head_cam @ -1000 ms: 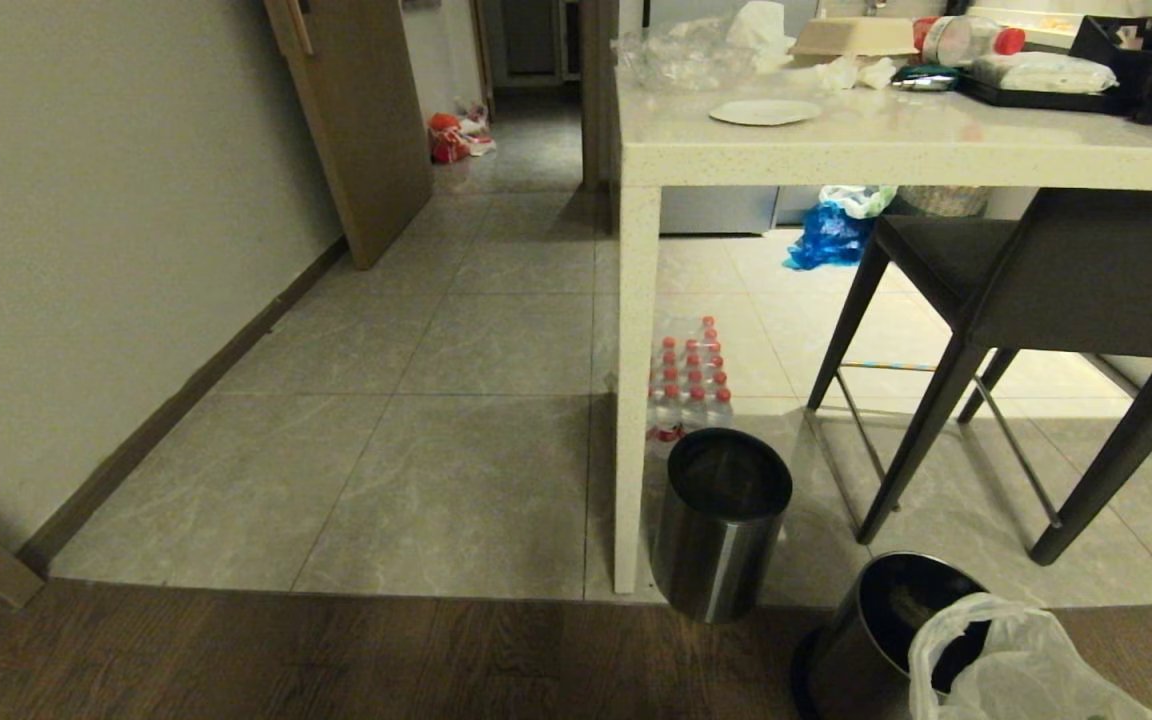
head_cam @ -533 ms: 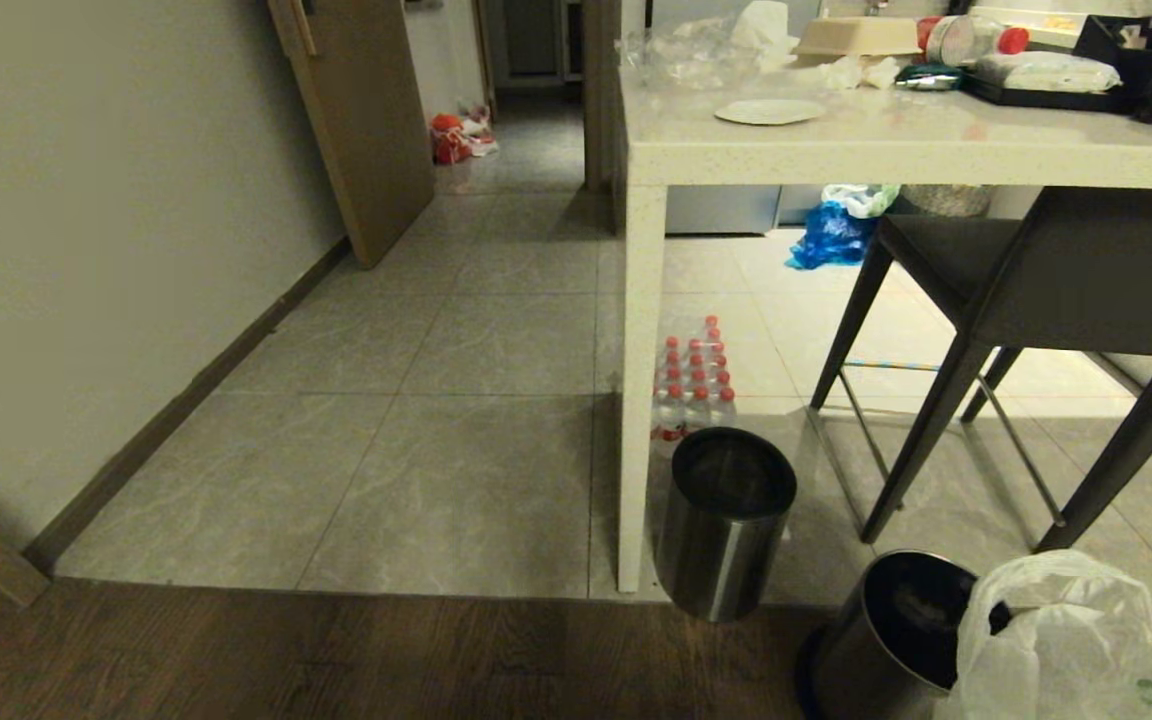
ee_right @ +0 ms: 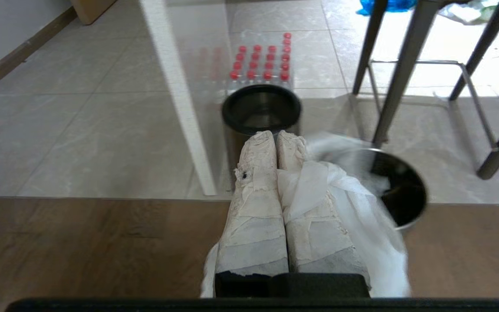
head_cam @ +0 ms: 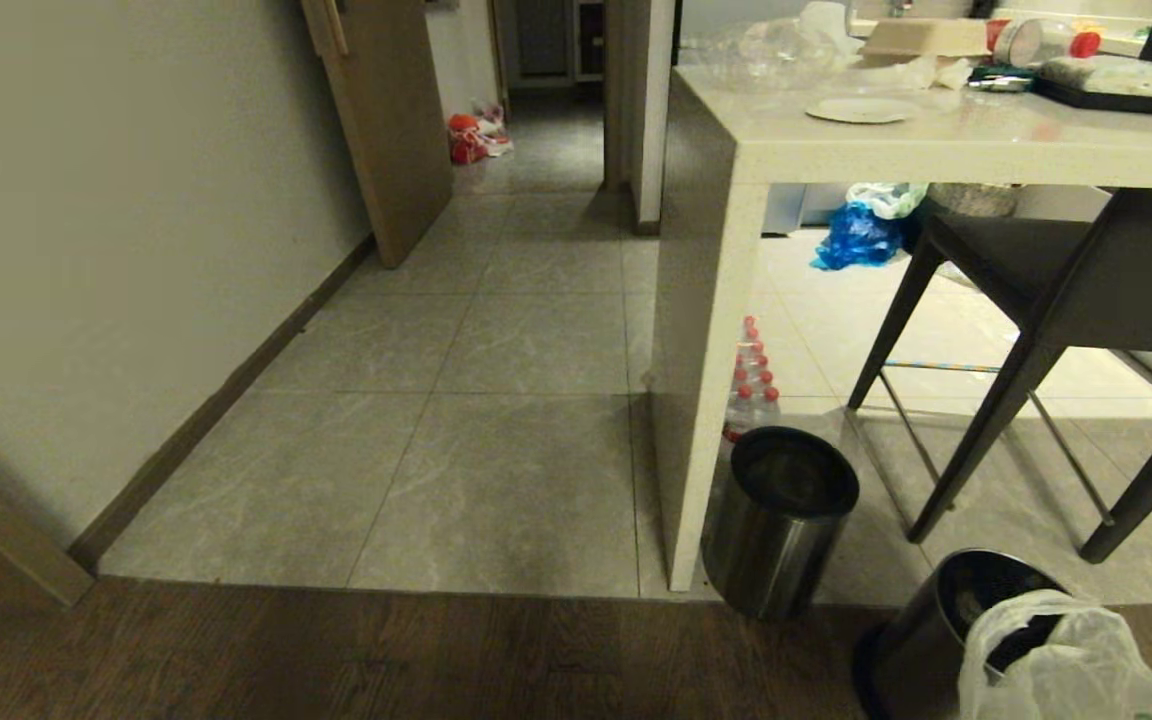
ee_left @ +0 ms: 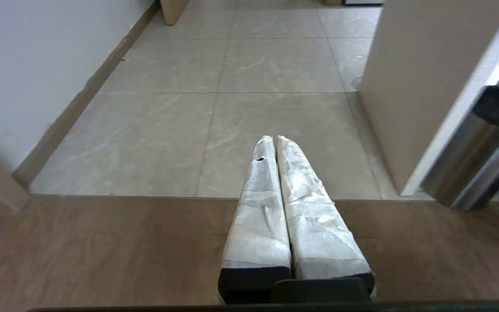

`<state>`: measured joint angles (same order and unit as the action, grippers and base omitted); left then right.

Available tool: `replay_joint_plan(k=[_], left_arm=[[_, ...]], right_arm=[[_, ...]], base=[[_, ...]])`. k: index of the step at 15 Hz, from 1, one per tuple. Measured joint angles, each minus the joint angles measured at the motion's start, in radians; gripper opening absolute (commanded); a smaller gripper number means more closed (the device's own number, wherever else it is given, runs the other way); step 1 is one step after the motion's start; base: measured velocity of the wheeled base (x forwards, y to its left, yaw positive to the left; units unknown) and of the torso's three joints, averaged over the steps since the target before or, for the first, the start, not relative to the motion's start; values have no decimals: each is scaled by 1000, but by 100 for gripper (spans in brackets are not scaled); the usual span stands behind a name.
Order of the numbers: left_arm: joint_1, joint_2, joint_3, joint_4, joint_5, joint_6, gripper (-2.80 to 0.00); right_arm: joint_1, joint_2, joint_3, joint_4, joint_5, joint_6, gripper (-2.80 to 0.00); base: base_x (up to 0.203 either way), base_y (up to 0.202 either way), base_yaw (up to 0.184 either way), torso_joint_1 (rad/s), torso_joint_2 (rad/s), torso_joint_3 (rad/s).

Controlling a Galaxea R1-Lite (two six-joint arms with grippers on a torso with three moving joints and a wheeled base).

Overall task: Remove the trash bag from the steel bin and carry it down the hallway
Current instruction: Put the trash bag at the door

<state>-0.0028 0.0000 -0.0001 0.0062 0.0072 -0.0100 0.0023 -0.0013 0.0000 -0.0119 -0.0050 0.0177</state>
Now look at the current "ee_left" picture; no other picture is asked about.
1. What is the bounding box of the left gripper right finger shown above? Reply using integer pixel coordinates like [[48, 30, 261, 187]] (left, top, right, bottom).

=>
[[270, 135, 376, 303]]

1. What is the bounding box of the wooden furniture leg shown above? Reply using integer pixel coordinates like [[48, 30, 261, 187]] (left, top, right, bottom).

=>
[[160, 0, 190, 26]]

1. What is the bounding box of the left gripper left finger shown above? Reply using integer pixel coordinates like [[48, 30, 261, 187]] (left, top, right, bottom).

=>
[[218, 136, 292, 304]]

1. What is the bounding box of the beige wooden cabinet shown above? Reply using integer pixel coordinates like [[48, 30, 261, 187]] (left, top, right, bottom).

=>
[[358, 0, 499, 196]]

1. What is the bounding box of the steel trash bin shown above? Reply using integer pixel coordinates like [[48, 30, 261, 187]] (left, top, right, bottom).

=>
[[421, 85, 499, 211]]

